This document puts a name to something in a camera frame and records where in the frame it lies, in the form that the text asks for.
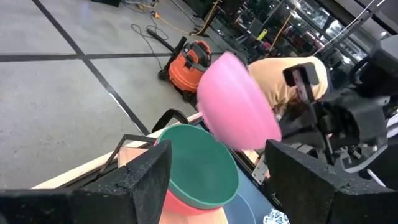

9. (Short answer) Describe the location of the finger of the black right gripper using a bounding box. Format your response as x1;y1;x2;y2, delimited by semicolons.
279;115;315;133
281;130;326;149

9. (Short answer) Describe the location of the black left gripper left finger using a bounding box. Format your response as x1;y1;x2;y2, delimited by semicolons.
0;140;173;224

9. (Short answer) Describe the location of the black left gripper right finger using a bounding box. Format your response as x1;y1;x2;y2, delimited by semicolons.
265;139;398;224

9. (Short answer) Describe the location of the red plastic bowl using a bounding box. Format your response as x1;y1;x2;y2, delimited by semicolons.
154;138;225;217

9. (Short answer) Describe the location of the green plastic bowl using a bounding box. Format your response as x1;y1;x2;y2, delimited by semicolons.
154;123;241;210

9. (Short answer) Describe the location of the pink plastic bowl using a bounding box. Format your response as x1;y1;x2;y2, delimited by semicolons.
195;51;283;151

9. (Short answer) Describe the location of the blue patterned paper bowl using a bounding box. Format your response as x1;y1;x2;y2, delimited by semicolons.
263;208;291;224

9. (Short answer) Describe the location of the person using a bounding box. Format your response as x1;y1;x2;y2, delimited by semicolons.
247;55;330;122

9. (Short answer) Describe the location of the cluttered storage rack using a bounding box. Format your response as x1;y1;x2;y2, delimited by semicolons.
183;0;398;68

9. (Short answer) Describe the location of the orange shop vacuum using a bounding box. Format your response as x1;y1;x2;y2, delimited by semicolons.
146;27;213;102

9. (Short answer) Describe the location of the yellow slanted stand leg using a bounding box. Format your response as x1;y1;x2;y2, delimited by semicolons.
190;0;223;37

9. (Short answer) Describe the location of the wooden shelf with black frame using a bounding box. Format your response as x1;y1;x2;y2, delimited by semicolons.
98;133;230;224

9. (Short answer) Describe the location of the black table frame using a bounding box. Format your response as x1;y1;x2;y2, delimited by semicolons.
58;148;279;209

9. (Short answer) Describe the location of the orange floor cable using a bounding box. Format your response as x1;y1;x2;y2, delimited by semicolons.
150;11;200;37

